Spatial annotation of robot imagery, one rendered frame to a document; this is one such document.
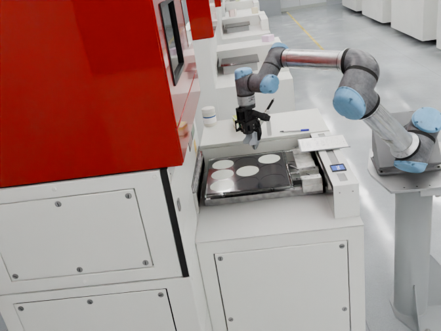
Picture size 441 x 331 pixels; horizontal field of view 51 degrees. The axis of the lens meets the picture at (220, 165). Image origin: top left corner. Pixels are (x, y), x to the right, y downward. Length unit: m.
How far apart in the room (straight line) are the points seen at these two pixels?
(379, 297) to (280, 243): 1.07
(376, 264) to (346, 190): 1.24
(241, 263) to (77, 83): 0.90
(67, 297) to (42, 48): 0.85
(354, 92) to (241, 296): 0.89
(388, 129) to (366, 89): 0.21
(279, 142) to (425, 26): 6.36
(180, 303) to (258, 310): 0.40
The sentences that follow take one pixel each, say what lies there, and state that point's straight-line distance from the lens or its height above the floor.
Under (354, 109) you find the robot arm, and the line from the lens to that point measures 1.63.
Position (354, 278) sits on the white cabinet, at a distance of 1.91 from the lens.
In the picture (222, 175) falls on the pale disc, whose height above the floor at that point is 0.90.
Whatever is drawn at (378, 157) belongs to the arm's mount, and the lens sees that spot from 2.11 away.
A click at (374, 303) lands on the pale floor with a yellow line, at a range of 2.68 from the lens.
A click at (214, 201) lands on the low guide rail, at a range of 1.97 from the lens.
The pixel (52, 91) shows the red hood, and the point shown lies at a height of 1.50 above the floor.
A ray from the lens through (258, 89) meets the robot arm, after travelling 1.86.
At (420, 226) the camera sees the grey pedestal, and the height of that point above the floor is 0.54.
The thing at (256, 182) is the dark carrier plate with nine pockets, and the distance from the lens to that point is 1.94.
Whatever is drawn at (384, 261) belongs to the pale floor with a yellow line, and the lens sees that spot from 2.97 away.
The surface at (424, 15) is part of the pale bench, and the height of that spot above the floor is 0.48.
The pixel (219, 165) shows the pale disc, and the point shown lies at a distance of 2.15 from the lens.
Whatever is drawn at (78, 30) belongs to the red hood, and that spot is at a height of 1.65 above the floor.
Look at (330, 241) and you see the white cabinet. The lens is 1.78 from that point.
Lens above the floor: 1.77
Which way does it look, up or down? 24 degrees down
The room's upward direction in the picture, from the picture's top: 9 degrees counter-clockwise
